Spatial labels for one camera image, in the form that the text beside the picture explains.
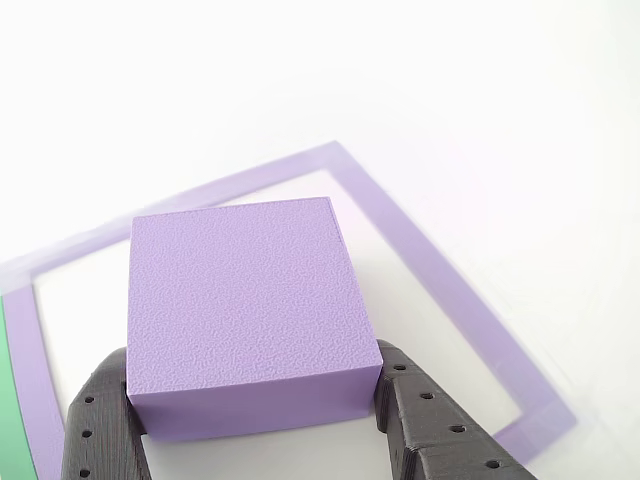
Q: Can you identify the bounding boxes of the large purple block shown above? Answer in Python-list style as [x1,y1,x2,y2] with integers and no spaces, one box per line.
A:
[125,196,385,443]

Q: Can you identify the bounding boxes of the green tape square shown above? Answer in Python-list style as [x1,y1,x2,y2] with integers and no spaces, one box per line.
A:
[0,294,39,480]

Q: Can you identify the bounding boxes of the purple tape square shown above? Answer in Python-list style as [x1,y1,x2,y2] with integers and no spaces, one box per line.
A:
[0,139,579,480]

